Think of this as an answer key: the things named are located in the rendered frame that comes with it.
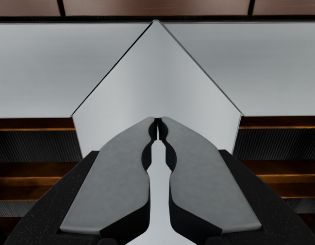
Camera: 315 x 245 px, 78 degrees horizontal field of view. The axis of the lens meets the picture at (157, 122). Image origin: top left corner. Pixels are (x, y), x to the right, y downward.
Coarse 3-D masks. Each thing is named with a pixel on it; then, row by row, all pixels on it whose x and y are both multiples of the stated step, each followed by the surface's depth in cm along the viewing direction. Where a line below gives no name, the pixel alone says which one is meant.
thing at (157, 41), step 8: (152, 24) 16; (160, 24) 16; (144, 32) 17; (152, 32) 17; (160, 32) 17; (168, 32) 17; (136, 40) 17; (144, 40) 17; (152, 40) 17; (160, 40) 17; (168, 40) 17; (176, 40) 17; (136, 48) 17; (144, 48) 17; (152, 48) 17; (160, 48) 17; (168, 48) 17; (176, 48) 17; (128, 56) 18; (136, 56) 18; (144, 56) 18; (152, 56) 18; (160, 56) 18; (168, 56) 18; (176, 56) 18; (184, 56) 18
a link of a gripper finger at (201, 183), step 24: (168, 120) 12; (168, 144) 10; (192, 144) 10; (192, 168) 8; (216, 168) 8; (192, 192) 7; (216, 192) 7; (240, 192) 7; (192, 216) 6; (216, 216) 6; (240, 216) 6; (192, 240) 7
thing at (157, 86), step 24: (120, 72) 18; (144, 72) 19; (168, 72) 19; (192, 72) 19; (96, 96) 20; (120, 96) 20; (144, 96) 20; (168, 96) 20; (192, 96) 20; (216, 96) 20
